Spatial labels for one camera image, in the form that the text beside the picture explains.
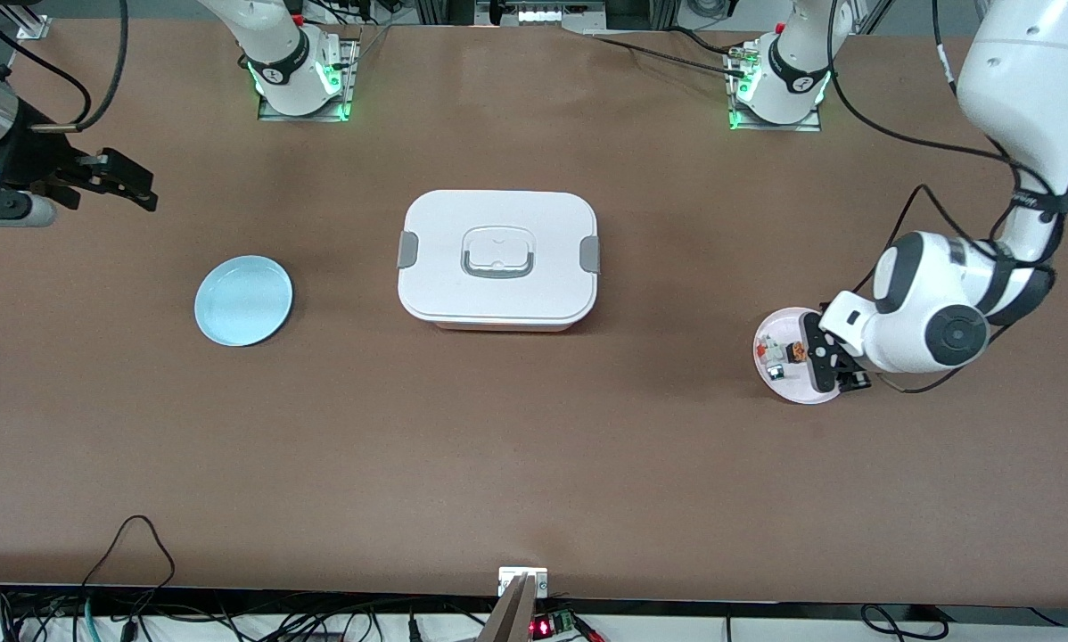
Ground grey camera pole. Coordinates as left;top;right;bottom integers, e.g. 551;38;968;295
479;573;539;642

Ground white mounting bracket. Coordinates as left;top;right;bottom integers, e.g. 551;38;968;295
498;567;549;598

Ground black coiled cable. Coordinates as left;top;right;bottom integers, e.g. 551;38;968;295
859;604;945;640

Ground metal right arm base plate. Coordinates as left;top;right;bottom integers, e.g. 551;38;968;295
258;36;362;123

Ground white lunch box grey clips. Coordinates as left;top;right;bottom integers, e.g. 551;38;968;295
398;189;602;333

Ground light blue plate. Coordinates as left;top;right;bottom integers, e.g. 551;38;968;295
194;255;294;348

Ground circuit board with red display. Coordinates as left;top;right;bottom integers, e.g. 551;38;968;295
530;609;581;639

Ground short black table cable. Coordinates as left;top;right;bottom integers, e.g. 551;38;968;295
663;25;749;56

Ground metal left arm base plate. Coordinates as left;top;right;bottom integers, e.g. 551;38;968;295
726;45;823;133

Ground long black table cable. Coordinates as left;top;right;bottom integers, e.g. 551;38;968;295
585;32;753;81

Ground pink plate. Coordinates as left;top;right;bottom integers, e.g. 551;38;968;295
753;307;847;406

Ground black looped cable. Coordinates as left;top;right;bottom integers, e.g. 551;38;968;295
79;514;177;616

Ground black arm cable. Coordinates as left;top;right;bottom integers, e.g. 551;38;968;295
0;0;131;133
826;0;1065;395

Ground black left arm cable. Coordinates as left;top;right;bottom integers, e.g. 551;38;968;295
826;0;1065;395

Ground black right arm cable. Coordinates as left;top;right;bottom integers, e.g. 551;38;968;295
0;0;131;133

